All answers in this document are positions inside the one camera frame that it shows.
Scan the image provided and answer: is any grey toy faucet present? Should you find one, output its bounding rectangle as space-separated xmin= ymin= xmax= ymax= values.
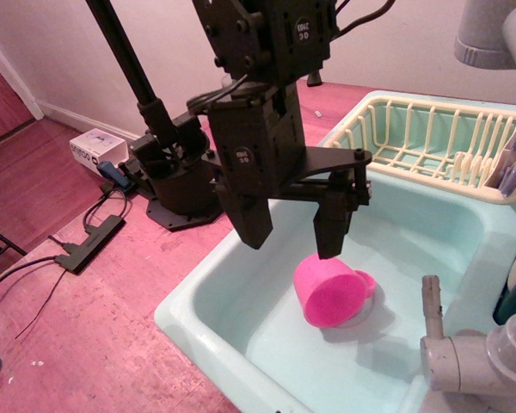
xmin=420 ymin=275 xmax=516 ymax=412

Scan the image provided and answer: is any white cardboard box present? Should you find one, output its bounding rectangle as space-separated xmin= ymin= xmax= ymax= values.
xmin=69 ymin=128 xmax=129 ymax=175

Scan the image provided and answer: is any black cable on table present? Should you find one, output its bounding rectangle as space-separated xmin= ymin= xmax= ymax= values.
xmin=0 ymin=255 xmax=70 ymax=341

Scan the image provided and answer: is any black usb hub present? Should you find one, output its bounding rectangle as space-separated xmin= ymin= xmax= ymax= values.
xmin=48 ymin=215 xmax=126 ymax=274

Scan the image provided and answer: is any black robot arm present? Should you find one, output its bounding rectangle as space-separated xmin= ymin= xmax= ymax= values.
xmin=89 ymin=1 xmax=372 ymax=259

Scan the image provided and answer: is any teal toy sink basin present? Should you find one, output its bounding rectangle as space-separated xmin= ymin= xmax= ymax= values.
xmin=155 ymin=168 xmax=516 ymax=412

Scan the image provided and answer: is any pink plastic cup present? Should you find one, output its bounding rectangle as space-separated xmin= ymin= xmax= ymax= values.
xmin=292 ymin=254 xmax=377 ymax=329

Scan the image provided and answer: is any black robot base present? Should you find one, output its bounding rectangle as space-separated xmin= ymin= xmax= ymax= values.
xmin=120 ymin=112 xmax=223 ymax=232

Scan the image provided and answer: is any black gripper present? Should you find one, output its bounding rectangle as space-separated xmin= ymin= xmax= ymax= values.
xmin=187 ymin=83 xmax=372 ymax=260

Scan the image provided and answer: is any cream dish drying rack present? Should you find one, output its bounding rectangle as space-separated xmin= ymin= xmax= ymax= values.
xmin=322 ymin=91 xmax=516 ymax=205

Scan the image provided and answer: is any blue clamp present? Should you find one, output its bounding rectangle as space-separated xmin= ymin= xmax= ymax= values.
xmin=96 ymin=161 xmax=134 ymax=193

